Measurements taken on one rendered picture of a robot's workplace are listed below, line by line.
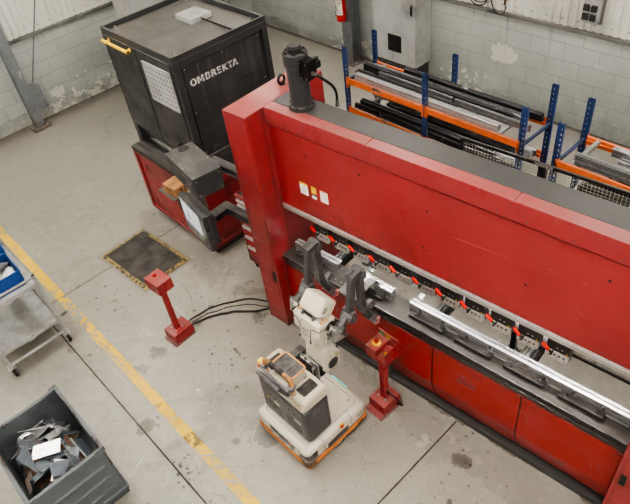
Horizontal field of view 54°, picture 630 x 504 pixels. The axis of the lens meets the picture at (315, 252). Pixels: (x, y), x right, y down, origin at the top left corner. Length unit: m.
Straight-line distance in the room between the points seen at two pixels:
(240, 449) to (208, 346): 1.18
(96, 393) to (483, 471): 3.44
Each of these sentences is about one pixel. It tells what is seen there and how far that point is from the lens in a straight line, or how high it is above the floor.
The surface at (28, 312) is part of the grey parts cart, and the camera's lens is 6.69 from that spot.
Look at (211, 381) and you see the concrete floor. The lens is 5.78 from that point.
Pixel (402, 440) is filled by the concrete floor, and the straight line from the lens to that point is 5.21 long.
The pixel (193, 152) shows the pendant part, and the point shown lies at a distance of 4.97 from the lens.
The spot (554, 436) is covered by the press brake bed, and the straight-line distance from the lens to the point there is 4.73.
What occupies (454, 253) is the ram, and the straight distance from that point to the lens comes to 4.13.
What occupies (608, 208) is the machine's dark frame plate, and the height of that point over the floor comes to 2.30.
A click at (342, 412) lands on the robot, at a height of 0.28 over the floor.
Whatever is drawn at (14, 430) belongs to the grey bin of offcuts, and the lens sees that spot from 5.46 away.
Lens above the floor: 4.51
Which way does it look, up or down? 42 degrees down
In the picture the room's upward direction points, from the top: 9 degrees counter-clockwise
